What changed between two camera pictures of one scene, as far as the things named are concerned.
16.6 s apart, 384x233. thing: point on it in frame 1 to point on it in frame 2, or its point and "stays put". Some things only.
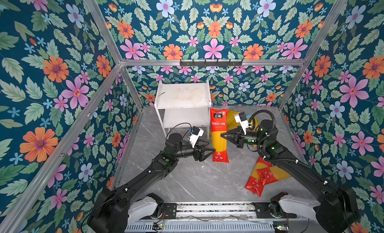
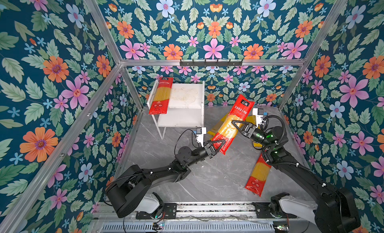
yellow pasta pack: x=232 y=123 to x=214 y=131
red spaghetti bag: x=218 y=123 to x=160 y=103
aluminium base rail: x=214 y=217 stays put
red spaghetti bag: x=272 y=174 to x=228 y=130
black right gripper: x=239 y=139 to x=249 y=130
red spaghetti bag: x=255 y=184 stays put
